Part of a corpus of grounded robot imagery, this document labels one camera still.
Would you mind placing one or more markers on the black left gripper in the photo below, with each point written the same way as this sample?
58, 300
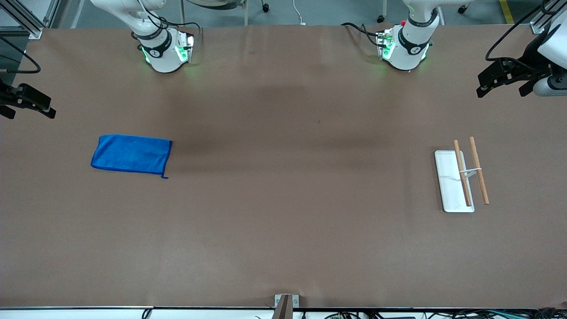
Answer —
530, 62

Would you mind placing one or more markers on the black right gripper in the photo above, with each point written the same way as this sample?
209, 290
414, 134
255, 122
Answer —
5, 97

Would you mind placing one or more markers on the blue microfibre towel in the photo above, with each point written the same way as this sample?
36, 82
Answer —
130, 154

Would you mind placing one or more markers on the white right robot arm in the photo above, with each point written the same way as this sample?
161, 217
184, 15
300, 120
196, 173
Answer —
164, 57

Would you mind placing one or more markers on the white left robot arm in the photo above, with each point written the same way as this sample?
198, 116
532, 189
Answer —
405, 55

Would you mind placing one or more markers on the white rack with wooden bars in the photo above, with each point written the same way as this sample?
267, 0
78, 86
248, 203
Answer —
451, 186

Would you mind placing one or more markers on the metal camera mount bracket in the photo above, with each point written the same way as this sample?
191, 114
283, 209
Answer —
285, 305

